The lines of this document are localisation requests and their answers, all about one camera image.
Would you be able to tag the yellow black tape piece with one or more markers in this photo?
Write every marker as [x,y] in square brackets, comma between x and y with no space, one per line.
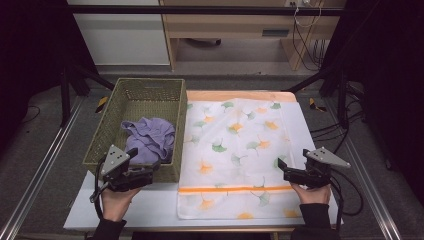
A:
[101,104]
[313,105]

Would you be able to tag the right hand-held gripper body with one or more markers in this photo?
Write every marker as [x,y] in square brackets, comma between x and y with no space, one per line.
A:
[316,173]

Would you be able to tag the black metal stand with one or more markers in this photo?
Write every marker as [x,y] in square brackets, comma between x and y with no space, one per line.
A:
[65,100]
[342,100]

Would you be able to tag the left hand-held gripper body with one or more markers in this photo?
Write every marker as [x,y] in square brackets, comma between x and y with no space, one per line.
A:
[115,163]

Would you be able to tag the white cabinet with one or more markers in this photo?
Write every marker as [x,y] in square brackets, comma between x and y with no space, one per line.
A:
[123,40]

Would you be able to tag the purple garment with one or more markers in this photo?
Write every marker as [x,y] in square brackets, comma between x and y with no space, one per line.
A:
[150,136]

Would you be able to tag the aluminium floor rail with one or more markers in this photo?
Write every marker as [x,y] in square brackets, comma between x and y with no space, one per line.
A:
[36,173]
[370,186]

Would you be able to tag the green woven basket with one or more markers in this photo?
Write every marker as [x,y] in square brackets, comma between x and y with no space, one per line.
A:
[140,100]

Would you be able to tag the black chair base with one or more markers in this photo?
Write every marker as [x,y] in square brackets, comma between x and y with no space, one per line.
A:
[203,42]

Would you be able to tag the dark curtain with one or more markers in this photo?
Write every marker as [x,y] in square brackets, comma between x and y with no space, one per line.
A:
[390,83]
[30,50]

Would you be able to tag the person's right hand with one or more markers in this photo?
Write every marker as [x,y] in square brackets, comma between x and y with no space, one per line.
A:
[313,196]

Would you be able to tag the black horizontal frame bar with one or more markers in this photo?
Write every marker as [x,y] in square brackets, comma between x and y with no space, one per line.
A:
[200,10]

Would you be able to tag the white leaf print laundry bag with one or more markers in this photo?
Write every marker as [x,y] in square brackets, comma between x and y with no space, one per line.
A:
[233,156]

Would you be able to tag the white board sheet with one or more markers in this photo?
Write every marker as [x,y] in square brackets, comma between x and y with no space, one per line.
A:
[150,206]

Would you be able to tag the person's left hand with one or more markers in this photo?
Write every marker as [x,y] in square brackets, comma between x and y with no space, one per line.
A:
[116,205]

